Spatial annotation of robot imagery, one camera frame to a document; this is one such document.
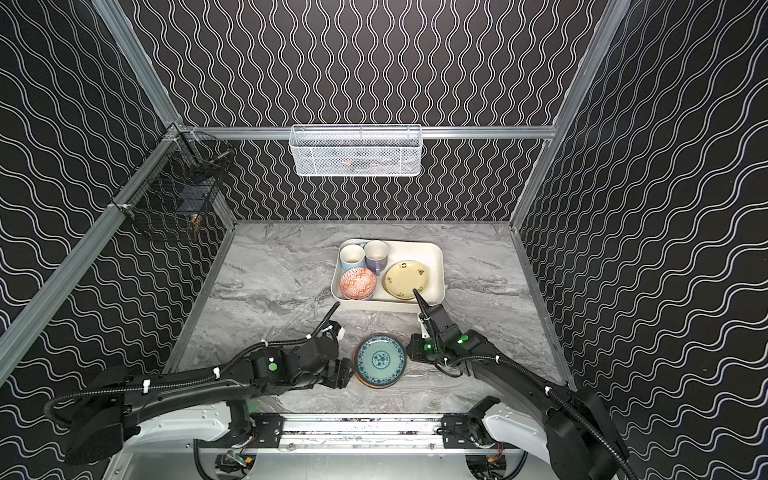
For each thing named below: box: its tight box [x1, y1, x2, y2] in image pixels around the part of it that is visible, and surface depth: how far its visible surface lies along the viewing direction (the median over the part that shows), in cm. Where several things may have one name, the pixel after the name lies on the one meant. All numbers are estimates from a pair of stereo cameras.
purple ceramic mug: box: [364, 240, 389, 276], surface depth 105 cm
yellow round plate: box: [382, 260, 429, 300], surface depth 105 cm
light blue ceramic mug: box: [340, 243, 367, 273], surface depth 102 cm
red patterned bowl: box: [339, 267, 377, 300], surface depth 99 cm
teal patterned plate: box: [352, 332, 408, 389], surface depth 86 cm
